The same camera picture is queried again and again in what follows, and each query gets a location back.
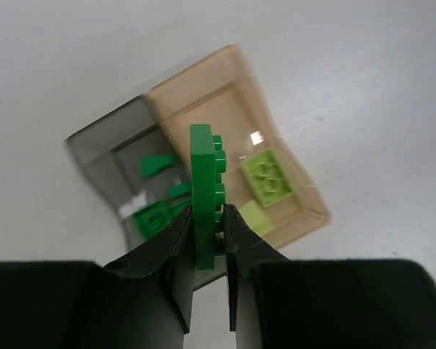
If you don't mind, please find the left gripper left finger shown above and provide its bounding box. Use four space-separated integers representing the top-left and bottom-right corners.
0 208 195 348

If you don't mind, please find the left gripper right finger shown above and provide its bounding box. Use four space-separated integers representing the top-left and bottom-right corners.
223 204 436 348

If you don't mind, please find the green square lego brick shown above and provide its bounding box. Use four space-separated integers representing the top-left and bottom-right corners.
132 200 172 241

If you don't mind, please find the pale yellow lego brick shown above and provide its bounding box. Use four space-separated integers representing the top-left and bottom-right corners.
238 200 274 237

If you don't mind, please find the lime square lego brick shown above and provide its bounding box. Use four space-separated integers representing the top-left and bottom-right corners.
240 148 294 208

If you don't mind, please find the small green wedge lego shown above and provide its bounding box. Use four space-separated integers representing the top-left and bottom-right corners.
140 153 177 177

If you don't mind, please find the dark green lego plate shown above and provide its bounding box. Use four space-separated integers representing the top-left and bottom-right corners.
190 124 227 271

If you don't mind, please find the long green lego brick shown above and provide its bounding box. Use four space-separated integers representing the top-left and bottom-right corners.
167 181 192 217

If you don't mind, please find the orange transparent container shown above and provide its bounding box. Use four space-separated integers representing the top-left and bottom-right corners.
147 45 330 248

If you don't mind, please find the grey transparent container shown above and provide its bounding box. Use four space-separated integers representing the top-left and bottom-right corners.
64 95 228 292

